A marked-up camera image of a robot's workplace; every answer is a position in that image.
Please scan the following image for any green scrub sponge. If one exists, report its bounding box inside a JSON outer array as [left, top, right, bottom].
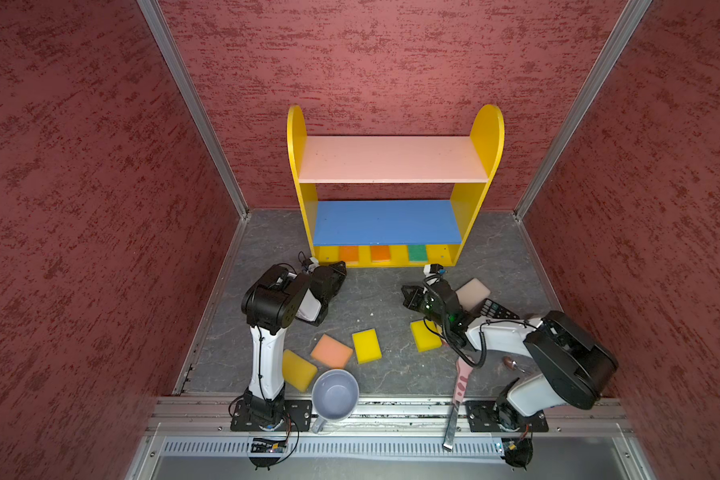
[[407, 245, 428, 263]]

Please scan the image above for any grey blue mug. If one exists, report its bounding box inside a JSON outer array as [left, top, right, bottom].
[[311, 369, 360, 434]]

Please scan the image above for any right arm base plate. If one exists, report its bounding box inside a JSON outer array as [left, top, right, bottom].
[[463, 400, 549, 434]]

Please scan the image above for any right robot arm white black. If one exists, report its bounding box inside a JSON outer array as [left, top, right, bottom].
[[401, 275, 618, 431]]

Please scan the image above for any yellow square sponge right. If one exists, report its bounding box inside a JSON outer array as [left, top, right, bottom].
[[410, 319, 443, 353]]

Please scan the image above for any orange sponge yellow base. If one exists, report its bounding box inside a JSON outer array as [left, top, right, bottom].
[[370, 245, 391, 263], [338, 246, 359, 265]]

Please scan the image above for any pink handled knife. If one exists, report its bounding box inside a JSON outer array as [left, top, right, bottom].
[[442, 358, 473, 452]]

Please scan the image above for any yellow square sponge middle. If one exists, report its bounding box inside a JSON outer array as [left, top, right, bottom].
[[352, 329, 382, 365]]

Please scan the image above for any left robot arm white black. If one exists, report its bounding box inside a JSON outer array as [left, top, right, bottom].
[[241, 261, 347, 425]]

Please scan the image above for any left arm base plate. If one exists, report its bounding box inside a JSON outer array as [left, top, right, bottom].
[[229, 398, 312, 433]]

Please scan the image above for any yellow square sponge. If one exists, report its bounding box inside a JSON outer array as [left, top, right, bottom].
[[410, 319, 443, 353], [352, 329, 382, 365]]

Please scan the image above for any salmon orange sponge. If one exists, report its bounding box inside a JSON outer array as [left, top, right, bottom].
[[310, 334, 353, 369]]

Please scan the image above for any large yellow sponge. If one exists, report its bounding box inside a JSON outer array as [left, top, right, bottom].
[[282, 350, 318, 393]]

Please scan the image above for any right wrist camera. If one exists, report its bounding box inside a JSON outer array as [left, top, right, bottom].
[[423, 263, 446, 279]]

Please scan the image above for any yellow shelf unit pink blue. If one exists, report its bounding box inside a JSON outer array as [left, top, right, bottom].
[[287, 105, 505, 268]]

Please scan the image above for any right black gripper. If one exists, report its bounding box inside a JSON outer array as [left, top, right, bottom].
[[401, 285, 449, 329]]

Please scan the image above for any black calculator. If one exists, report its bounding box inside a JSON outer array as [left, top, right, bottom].
[[480, 299, 520, 320]]

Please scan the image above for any beige pink sponge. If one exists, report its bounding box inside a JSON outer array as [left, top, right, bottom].
[[456, 278, 490, 311]]

